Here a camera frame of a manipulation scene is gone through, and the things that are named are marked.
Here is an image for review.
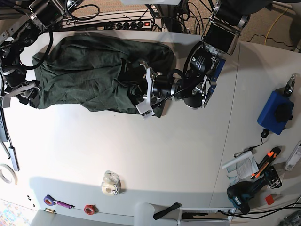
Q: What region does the purple tape roll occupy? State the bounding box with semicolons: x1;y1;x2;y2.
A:
43;194;56;206

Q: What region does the teal cordless drill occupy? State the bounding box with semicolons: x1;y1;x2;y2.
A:
227;166;282;214

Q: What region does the purple pen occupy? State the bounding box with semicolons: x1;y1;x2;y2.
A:
55;201;75;209

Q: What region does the metal clip pulley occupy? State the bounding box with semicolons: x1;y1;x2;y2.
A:
284;74;296;97

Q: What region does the red tape roll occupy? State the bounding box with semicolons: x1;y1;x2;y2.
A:
84;204;96;215

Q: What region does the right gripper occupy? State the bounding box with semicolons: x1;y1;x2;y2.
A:
1;67;40;108

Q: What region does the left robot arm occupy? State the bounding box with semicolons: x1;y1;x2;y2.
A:
121;0;272;119

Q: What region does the orange black utility knife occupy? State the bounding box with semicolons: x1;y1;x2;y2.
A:
250;147;281;180

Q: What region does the white paper booklet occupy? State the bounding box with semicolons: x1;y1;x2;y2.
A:
222;151;258;185

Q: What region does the black power strip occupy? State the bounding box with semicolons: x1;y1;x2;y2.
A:
103;21;152;31

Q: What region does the yellow cable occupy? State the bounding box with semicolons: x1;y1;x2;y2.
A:
264;7;289;46

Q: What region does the white plastic tube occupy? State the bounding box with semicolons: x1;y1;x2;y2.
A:
134;202;155;226

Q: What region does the grey remote panel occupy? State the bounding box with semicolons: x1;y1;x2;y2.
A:
0;108;8;142

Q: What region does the white masking tape roll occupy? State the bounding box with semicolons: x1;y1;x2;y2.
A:
0;164;17;185

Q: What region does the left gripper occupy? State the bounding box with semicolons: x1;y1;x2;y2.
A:
120;60;179;120

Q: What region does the grey usb hub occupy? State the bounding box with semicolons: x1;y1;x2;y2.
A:
9;146;19;171

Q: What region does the black strap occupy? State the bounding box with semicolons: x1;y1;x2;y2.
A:
153;202;182;220

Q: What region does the red square sticker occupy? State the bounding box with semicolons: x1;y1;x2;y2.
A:
265;194;275;206

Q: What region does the dark green t-shirt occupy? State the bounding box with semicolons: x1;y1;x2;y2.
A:
35;35;175;113

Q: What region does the silver carabiner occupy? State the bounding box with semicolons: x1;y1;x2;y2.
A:
233;146;254;158

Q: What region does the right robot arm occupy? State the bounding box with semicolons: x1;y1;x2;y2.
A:
0;0;66;108

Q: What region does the blue box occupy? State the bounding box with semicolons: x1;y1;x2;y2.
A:
257;91;294;135

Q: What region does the black knob on box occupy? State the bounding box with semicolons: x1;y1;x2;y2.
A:
274;103;292;123

